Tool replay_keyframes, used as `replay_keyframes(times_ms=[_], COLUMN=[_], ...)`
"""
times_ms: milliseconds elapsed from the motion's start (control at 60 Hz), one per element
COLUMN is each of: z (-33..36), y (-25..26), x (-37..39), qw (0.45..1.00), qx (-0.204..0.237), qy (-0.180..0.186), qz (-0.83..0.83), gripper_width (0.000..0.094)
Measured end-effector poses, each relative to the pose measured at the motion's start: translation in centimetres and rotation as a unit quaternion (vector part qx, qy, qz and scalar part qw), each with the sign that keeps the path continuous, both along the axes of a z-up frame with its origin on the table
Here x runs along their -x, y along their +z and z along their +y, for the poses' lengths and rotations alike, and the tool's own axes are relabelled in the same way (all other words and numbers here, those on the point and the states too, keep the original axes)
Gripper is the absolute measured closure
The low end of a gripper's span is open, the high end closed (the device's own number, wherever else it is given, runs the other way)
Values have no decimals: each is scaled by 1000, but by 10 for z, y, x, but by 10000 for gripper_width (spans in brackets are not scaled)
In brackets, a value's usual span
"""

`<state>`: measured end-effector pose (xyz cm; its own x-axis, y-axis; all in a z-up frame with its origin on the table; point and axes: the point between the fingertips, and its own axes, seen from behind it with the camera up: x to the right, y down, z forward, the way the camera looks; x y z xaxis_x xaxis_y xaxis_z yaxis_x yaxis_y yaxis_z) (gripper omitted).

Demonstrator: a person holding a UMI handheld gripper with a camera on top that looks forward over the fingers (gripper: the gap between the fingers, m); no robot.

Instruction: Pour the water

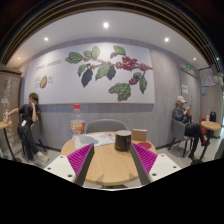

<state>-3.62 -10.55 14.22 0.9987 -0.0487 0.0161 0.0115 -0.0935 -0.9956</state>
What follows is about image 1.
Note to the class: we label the small round table right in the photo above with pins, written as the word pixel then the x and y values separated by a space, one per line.
pixel 210 126

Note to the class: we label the seated person in black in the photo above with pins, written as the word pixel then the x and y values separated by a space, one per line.
pixel 30 114

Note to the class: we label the dark round mug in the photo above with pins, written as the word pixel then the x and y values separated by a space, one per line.
pixel 123 140

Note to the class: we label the seated person with cap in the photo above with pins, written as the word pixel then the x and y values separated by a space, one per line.
pixel 183 115

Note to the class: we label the grey upholstered chair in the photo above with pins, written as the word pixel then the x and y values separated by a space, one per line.
pixel 106 125

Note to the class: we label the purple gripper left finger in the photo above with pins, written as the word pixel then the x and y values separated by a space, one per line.
pixel 80 161

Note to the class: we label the red round coaster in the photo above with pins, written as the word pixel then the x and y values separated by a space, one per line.
pixel 145 145

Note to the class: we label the white blue paper sheet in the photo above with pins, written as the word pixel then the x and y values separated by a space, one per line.
pixel 95 139

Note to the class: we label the small round table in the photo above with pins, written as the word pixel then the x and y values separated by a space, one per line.
pixel 210 126
pixel 4 125

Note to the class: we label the small bottle on left table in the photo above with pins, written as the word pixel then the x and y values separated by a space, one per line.
pixel 6 119

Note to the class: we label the grey chair at left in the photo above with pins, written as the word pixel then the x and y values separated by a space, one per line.
pixel 36 133

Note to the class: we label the coffee plant wall poster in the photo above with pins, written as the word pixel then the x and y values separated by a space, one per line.
pixel 93 73

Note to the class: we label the cup on right table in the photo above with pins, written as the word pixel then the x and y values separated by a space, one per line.
pixel 207 118

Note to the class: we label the clear plastic water bottle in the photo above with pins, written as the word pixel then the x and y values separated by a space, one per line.
pixel 77 126

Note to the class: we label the brown cardboard box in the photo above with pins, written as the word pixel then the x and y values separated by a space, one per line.
pixel 139 134

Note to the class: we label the grey chair at right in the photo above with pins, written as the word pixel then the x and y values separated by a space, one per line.
pixel 178 130

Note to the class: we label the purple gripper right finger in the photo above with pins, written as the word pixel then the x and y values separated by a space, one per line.
pixel 144 159

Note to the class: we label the small round table left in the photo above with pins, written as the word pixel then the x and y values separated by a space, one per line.
pixel 4 125

